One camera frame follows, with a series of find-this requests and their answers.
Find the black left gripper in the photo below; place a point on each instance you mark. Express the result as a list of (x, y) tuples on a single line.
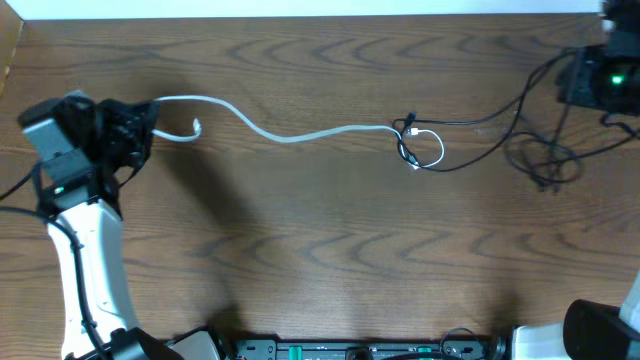
[(128, 116)]

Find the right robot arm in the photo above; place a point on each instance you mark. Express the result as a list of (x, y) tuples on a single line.
[(587, 219)]

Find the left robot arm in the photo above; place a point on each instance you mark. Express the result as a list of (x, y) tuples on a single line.
[(81, 145)]

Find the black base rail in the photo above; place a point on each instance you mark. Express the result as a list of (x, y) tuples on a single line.
[(458, 343)]

